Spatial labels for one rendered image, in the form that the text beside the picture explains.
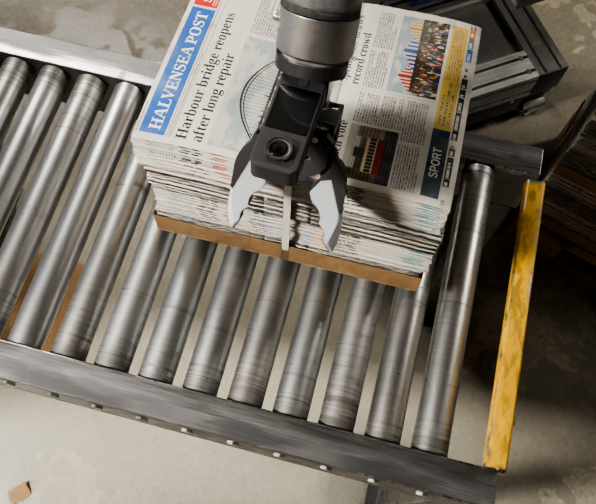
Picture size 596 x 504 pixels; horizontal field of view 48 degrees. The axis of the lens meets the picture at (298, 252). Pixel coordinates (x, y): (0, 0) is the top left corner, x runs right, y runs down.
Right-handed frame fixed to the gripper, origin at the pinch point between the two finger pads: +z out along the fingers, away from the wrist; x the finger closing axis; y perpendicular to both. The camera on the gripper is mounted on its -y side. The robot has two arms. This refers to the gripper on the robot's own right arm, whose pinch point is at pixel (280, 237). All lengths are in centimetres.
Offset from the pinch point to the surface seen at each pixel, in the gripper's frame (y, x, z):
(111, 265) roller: 12.7, 26.0, 20.5
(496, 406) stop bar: 6.5, -31.2, 22.3
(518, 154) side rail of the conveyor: 41, -29, 1
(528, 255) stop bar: 25.2, -32.4, 9.6
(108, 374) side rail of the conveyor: -0.4, 20.4, 28.5
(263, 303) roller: 12.6, 2.8, 20.3
